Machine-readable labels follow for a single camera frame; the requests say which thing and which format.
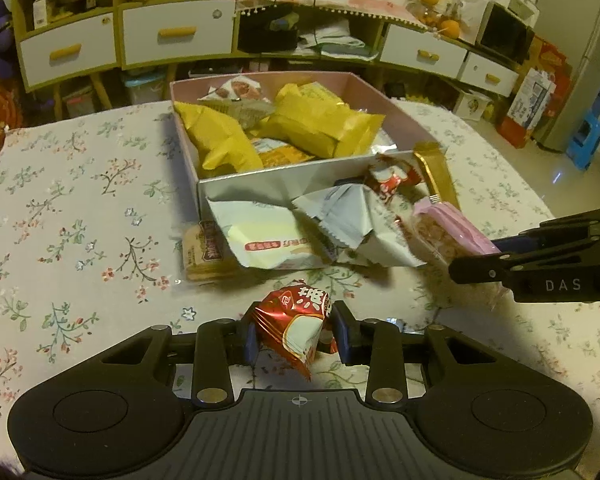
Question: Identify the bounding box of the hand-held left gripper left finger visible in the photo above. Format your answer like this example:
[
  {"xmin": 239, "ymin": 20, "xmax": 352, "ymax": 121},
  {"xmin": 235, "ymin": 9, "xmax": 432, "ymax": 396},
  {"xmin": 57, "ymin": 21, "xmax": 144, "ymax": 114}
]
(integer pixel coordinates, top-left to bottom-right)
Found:
[{"xmin": 99, "ymin": 304, "xmax": 259, "ymax": 407}]

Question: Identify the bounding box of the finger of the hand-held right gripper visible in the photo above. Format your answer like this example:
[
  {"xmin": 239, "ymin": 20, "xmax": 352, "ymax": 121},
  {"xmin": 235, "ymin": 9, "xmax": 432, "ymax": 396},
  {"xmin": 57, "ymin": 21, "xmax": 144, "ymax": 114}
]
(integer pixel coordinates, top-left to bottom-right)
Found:
[
  {"xmin": 494, "ymin": 205, "xmax": 600, "ymax": 256},
  {"xmin": 448, "ymin": 236, "xmax": 600, "ymax": 304}
]

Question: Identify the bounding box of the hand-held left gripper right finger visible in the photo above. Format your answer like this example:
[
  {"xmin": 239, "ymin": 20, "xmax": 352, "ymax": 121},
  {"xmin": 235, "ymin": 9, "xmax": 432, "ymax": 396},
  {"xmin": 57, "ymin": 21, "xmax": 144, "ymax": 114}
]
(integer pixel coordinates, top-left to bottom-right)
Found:
[{"xmin": 331, "ymin": 301, "xmax": 499, "ymax": 407}]

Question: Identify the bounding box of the red and white candy packet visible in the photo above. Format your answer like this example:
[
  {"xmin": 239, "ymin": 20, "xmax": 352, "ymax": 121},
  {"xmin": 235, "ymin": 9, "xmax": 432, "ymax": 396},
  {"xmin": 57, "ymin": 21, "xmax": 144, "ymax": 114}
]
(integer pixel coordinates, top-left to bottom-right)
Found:
[
  {"xmin": 251, "ymin": 279, "xmax": 339, "ymax": 382},
  {"xmin": 362, "ymin": 154, "xmax": 423, "ymax": 205}
]

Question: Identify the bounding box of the pink rice bar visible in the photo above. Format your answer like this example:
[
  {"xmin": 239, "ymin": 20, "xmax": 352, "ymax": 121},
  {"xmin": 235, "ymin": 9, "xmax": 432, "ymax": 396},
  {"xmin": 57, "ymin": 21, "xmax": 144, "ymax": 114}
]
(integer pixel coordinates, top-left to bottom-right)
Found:
[{"xmin": 411, "ymin": 200, "xmax": 503, "ymax": 308}]

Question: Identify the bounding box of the pink cardboard box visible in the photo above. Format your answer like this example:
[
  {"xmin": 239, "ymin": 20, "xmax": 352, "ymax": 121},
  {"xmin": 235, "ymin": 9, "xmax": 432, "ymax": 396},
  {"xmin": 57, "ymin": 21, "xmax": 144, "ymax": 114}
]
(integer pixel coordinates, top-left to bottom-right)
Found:
[{"xmin": 169, "ymin": 72, "xmax": 448, "ymax": 223}]

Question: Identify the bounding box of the orange lotus root chip packet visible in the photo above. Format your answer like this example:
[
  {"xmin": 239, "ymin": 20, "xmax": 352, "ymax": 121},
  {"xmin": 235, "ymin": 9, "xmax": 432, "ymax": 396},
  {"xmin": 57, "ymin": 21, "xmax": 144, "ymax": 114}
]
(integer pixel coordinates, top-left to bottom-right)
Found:
[{"xmin": 250, "ymin": 136, "xmax": 317, "ymax": 169}]

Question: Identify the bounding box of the large plain yellow snack packet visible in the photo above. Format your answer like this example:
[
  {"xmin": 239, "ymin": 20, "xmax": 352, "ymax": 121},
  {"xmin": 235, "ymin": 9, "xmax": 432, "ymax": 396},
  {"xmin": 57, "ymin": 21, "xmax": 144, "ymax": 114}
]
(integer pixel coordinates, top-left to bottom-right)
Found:
[{"xmin": 174, "ymin": 101, "xmax": 265, "ymax": 173}]

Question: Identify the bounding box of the white pecan print packet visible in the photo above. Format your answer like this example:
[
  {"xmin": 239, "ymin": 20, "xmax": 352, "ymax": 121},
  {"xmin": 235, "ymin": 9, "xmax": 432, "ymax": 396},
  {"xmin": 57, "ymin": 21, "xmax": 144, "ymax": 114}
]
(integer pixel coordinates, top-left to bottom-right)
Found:
[{"xmin": 199, "ymin": 74, "xmax": 277, "ymax": 128}]

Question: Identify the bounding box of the clear biscuit packet red label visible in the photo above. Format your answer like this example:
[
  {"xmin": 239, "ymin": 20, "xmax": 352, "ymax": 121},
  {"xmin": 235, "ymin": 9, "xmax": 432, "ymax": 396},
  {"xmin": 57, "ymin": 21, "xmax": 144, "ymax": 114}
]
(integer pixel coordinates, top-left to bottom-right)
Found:
[{"xmin": 181, "ymin": 220, "xmax": 241, "ymax": 282}]

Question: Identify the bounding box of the gold stick packet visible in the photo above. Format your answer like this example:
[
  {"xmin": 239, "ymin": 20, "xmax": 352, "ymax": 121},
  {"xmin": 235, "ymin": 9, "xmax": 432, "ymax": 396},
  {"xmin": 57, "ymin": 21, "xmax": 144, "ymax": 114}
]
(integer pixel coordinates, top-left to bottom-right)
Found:
[{"xmin": 412, "ymin": 141, "xmax": 462, "ymax": 211}]

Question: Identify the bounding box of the white packet with red label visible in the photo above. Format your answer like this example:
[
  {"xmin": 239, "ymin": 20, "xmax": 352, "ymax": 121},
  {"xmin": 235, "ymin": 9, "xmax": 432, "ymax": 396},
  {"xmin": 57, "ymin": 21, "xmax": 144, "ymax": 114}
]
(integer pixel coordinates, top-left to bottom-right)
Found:
[{"xmin": 206, "ymin": 199, "xmax": 338, "ymax": 272}]

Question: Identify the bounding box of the crumpled white snack packet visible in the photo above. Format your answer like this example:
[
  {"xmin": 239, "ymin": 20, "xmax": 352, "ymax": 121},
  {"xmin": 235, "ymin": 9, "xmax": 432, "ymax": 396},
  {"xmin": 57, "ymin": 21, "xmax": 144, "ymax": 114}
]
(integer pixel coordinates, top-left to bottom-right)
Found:
[{"xmin": 291, "ymin": 183, "xmax": 428, "ymax": 268}]

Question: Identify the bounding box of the blue plastic stool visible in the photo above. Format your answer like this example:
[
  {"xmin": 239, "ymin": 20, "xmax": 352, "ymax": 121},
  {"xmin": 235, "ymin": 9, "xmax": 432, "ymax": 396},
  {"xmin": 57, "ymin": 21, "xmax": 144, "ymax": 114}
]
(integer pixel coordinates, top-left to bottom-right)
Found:
[{"xmin": 566, "ymin": 111, "xmax": 600, "ymax": 172}]

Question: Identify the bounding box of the small white printed bag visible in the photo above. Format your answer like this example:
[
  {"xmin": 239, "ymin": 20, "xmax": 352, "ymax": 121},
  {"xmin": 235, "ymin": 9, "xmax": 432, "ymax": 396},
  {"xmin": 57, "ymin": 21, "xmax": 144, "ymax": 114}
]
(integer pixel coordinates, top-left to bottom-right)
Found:
[{"xmin": 451, "ymin": 89, "xmax": 492, "ymax": 122}]

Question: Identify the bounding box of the red printed carton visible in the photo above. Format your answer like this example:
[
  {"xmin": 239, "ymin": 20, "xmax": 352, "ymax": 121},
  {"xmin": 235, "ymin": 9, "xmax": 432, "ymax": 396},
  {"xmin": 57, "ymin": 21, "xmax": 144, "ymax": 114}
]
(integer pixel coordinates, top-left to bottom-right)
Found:
[{"xmin": 496, "ymin": 35, "xmax": 572, "ymax": 149}]

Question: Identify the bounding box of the grey refrigerator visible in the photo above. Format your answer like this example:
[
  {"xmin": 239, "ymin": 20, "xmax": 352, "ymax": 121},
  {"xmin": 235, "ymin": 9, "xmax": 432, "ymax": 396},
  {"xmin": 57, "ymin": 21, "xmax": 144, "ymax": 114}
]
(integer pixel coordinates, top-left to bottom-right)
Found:
[{"xmin": 531, "ymin": 0, "xmax": 600, "ymax": 154}]

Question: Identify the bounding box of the black microwave oven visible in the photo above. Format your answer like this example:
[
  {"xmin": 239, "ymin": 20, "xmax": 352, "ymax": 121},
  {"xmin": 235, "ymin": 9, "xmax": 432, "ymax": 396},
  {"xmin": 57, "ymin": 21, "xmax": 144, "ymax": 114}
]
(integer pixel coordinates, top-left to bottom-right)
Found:
[{"xmin": 476, "ymin": 1, "xmax": 537, "ymax": 67}]

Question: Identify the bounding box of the floral tablecloth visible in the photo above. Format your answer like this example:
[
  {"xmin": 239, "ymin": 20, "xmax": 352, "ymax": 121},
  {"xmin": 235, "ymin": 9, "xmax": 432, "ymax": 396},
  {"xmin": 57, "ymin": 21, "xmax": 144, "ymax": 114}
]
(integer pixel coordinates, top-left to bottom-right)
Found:
[{"xmin": 0, "ymin": 97, "xmax": 600, "ymax": 461}]

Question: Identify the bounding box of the pile of papers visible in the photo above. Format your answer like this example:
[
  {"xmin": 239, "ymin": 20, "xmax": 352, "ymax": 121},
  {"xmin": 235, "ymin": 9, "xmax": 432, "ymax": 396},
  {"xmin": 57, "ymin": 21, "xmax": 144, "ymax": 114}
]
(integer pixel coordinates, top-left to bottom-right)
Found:
[{"xmin": 297, "ymin": 21, "xmax": 379, "ymax": 59}]

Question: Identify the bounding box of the clear plastic storage bin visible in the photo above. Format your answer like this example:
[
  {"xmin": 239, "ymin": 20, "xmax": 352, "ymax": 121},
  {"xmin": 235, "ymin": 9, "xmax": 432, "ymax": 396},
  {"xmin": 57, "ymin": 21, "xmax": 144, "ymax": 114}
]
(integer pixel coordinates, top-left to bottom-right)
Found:
[{"xmin": 124, "ymin": 70, "xmax": 164, "ymax": 107}]

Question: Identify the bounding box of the black box on shelf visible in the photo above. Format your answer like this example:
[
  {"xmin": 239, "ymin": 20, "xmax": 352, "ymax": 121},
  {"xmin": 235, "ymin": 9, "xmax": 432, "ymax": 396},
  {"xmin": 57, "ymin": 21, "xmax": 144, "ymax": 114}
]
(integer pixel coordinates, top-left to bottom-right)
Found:
[{"xmin": 239, "ymin": 23, "xmax": 299, "ymax": 54}]

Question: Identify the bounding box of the yellow-green wooden cabinet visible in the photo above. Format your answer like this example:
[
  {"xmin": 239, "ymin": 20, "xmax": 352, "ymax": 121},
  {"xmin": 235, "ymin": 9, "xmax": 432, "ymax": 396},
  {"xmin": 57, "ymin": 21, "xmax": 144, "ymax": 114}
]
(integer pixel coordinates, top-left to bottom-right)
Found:
[{"xmin": 11, "ymin": 0, "xmax": 536, "ymax": 111}]

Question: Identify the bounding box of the small white drawer yellow handle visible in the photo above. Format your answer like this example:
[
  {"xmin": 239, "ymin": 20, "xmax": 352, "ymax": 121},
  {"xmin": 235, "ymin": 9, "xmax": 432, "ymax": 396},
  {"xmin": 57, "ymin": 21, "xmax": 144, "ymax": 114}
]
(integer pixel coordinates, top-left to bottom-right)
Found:
[{"xmin": 457, "ymin": 52, "xmax": 521, "ymax": 98}]

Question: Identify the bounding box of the white drawer with yellow handle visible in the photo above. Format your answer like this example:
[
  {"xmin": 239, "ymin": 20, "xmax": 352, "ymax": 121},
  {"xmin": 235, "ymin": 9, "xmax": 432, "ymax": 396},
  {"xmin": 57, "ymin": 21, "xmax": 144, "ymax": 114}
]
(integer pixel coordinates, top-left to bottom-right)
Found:
[
  {"xmin": 121, "ymin": 0, "xmax": 237, "ymax": 68},
  {"xmin": 19, "ymin": 12, "xmax": 119, "ymax": 89},
  {"xmin": 380, "ymin": 25, "xmax": 469, "ymax": 78}
]

